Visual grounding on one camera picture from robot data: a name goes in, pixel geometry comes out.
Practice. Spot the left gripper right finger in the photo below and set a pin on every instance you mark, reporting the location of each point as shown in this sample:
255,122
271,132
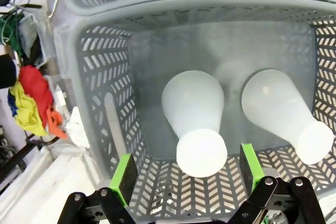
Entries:
253,169

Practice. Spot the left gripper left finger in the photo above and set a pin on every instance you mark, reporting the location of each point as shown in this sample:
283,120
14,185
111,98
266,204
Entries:
123,176

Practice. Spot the white plastic flask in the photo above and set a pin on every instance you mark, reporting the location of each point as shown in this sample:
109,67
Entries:
194,113
281,108

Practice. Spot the white crumpled cloth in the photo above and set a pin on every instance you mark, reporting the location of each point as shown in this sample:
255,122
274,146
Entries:
77,127

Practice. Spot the white sheet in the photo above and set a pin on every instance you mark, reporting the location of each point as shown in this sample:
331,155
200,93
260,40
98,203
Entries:
39,182

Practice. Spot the black metal bar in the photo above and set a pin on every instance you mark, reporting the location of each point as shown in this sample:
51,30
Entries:
23,153

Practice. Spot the colourful cloth pile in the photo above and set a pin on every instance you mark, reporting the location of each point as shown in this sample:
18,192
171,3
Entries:
34,95

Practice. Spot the green cloth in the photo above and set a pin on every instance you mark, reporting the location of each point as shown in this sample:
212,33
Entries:
10,30

